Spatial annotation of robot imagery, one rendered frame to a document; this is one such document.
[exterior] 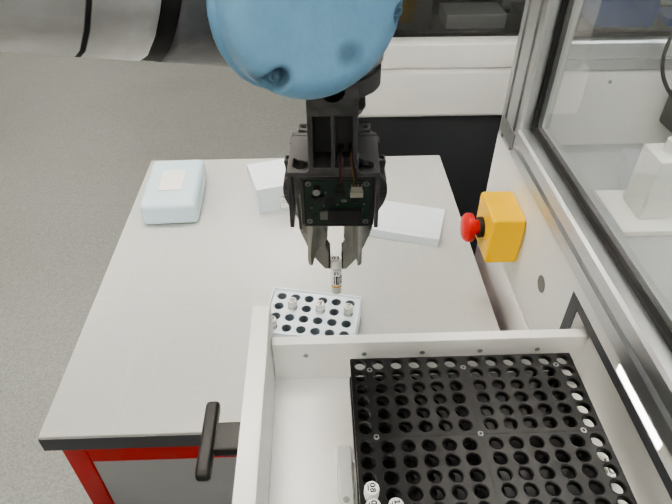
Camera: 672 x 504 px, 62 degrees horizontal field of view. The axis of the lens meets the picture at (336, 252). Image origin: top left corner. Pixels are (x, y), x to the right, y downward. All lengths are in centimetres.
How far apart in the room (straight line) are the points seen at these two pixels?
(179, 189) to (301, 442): 55
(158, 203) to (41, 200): 169
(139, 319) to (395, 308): 36
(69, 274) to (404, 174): 143
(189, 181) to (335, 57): 83
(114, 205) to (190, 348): 175
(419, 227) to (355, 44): 74
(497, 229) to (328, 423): 33
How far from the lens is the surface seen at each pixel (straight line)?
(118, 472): 84
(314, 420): 61
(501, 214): 76
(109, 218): 243
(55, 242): 238
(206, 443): 52
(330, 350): 60
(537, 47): 76
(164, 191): 101
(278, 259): 90
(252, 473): 48
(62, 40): 22
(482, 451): 53
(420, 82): 119
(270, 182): 98
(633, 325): 55
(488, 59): 120
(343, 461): 57
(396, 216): 96
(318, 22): 21
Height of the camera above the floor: 135
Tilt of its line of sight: 40 degrees down
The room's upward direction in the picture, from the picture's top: straight up
